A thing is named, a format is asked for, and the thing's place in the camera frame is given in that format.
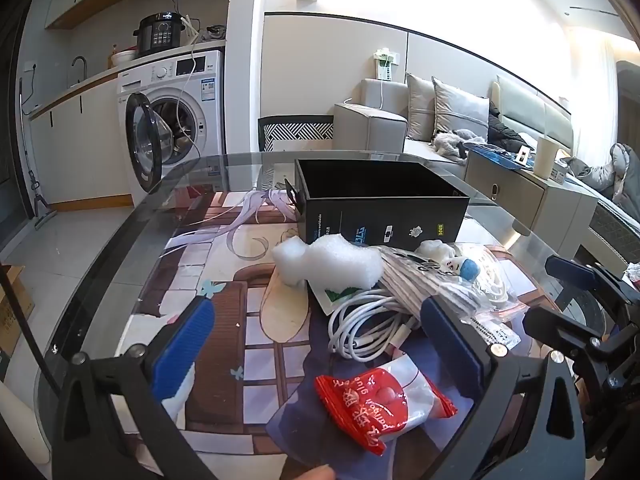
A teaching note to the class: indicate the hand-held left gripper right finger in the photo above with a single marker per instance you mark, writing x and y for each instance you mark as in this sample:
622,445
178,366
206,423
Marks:
450,340

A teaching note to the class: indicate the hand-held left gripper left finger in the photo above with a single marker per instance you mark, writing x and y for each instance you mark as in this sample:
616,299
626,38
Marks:
182,345

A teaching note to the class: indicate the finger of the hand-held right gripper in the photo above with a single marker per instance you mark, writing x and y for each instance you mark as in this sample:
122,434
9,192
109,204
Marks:
575,272
560,322

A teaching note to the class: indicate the zip bag with striped socks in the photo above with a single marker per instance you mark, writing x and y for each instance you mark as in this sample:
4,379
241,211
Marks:
425,280

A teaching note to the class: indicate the white and blue plush toy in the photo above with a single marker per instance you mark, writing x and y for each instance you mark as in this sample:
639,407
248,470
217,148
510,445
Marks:
467,269

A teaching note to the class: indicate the black cardboard box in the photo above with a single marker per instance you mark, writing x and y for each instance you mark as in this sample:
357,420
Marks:
380,220

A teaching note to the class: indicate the white foam piece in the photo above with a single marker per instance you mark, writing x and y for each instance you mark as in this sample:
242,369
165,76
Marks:
330,260

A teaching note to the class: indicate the person's left hand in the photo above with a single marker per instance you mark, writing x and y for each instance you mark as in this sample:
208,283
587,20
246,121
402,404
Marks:
315,473

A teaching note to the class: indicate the printed cartoon table mat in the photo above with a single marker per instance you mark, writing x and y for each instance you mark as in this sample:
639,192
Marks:
225,320

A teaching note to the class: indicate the red white snack packet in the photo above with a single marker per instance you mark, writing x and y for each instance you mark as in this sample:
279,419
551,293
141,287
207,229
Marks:
380,400

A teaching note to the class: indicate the small white box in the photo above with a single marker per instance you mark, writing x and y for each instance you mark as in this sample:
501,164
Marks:
565,172

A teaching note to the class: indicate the beige sideboard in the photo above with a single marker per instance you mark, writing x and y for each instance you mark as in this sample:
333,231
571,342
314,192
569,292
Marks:
515,185

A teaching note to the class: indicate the grey padded jacket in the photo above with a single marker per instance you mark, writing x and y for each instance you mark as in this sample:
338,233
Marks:
625,170

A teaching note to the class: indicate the beige cup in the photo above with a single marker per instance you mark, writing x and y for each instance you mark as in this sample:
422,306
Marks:
545,157

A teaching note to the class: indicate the green white packet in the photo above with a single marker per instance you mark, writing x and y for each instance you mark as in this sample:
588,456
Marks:
327,300

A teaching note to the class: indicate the blue patterned mat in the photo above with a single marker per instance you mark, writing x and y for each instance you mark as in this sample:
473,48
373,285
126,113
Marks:
492,152

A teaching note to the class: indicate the black jacket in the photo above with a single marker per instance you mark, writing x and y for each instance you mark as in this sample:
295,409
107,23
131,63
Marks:
507,130

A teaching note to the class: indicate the brown cardboard box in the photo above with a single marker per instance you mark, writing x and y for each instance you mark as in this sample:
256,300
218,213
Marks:
12,320

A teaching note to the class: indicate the grey fur item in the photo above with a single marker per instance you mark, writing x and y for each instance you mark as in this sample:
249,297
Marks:
452,145

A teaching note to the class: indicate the flat mop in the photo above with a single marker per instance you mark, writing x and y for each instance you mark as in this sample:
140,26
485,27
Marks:
39,212

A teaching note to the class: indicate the grey cushion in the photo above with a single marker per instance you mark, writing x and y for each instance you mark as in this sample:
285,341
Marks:
460,110

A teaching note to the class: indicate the white kitchen counter cabinet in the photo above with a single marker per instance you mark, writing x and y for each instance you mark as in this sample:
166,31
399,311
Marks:
85,145

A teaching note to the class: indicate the beige cushion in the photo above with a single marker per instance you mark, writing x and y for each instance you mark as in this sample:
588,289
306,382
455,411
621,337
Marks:
420,110

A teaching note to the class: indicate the beige sofa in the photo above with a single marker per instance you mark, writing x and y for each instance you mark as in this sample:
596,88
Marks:
370,125

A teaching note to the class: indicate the white washing machine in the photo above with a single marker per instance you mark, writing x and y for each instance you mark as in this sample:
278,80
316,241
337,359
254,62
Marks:
200,110

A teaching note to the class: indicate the chair with black-white patterned back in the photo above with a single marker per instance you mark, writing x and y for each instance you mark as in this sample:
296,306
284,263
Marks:
295,132

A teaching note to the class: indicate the white bowl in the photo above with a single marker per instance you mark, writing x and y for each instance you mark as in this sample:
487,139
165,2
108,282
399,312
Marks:
122,57

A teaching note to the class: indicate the kitchen faucet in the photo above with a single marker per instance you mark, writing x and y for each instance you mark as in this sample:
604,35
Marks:
80,65

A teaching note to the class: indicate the black pressure cooker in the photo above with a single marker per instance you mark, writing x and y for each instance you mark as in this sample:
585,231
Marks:
160,35

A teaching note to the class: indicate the white wall power strip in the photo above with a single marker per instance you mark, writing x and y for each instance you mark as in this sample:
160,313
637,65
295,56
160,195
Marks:
385,65

